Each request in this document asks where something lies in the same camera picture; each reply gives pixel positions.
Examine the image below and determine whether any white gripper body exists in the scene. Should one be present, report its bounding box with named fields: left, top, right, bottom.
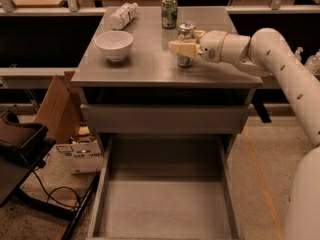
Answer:
left=200, top=30, right=227, bottom=63

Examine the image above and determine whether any silver redbull can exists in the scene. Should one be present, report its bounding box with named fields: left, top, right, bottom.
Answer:
left=177, top=21, right=196, bottom=68

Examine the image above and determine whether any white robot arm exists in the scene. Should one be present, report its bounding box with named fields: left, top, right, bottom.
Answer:
left=169, top=28, right=320, bottom=240

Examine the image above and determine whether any green soda can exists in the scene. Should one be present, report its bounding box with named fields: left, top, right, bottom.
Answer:
left=161, top=0, right=178, bottom=29

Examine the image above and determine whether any grey drawer cabinet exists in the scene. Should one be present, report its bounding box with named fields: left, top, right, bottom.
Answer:
left=70, top=6, right=263, bottom=240

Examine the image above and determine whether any closed grey top drawer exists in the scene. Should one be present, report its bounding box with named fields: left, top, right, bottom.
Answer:
left=81, top=104, right=248, bottom=134

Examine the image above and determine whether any open grey middle drawer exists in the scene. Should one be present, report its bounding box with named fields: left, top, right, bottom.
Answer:
left=86, top=134, right=245, bottom=240

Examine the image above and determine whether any white ceramic bowl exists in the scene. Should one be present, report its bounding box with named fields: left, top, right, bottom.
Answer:
left=95, top=31, right=133, bottom=62

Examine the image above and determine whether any clear plastic water bottle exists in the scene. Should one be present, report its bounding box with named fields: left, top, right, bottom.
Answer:
left=109, top=3, right=138, bottom=30

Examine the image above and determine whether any brown cardboard box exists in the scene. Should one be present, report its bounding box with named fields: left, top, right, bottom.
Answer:
left=34, top=71, right=83, bottom=144

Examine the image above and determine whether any white printed cardboard box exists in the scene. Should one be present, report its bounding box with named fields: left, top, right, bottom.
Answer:
left=55, top=142, right=104, bottom=174

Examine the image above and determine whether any black cable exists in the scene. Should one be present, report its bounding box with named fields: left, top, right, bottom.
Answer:
left=31, top=170, right=93, bottom=212

